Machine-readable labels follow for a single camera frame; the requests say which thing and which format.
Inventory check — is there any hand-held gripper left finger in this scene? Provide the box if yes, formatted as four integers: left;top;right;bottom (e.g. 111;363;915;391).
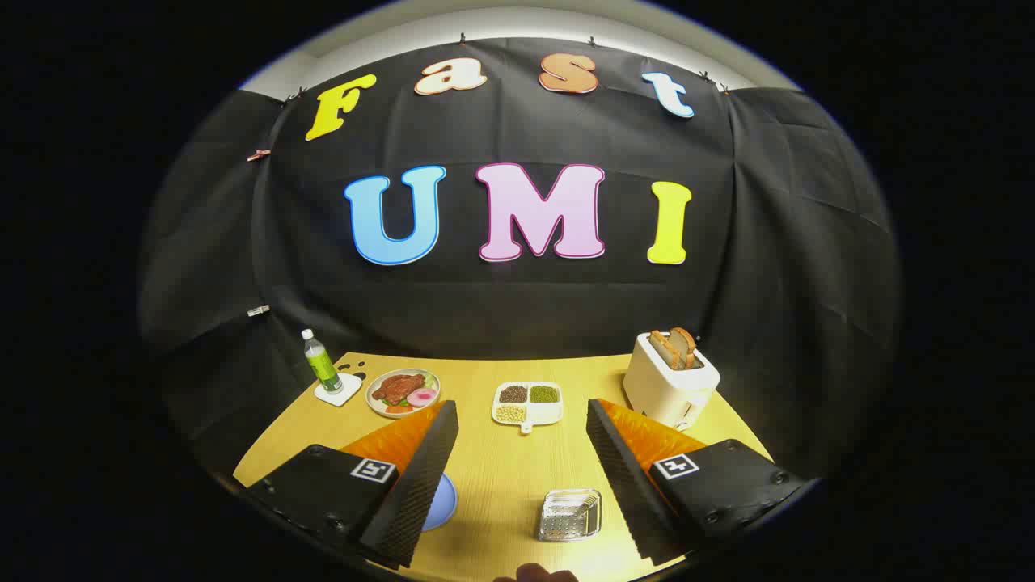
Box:
243;399;460;569

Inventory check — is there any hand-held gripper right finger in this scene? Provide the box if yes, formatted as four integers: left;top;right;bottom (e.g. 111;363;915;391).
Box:
586;398;813;567

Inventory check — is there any blue plate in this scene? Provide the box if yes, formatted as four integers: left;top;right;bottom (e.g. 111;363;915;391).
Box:
422;473;458;532

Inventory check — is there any perforated metal tray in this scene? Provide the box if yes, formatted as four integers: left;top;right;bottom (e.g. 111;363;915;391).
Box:
538;488;603;542

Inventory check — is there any white plate of food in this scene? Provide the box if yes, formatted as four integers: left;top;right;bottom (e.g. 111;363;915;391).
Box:
365;369;442;419

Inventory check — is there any brown meat piece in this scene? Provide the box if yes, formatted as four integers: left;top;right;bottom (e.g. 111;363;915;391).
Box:
372;373;426;406

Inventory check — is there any white divided bean dish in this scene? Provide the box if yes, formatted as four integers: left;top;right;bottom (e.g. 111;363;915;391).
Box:
492;381;564;435

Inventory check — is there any white toaster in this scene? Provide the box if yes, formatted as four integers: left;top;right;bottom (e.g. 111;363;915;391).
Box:
622;331;721;431

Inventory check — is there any white square coaster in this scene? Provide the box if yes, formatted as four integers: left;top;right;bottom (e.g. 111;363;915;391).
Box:
314;370;366;407

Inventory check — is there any green drink bottle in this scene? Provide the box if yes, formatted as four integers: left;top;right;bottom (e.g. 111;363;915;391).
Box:
301;328;344;395

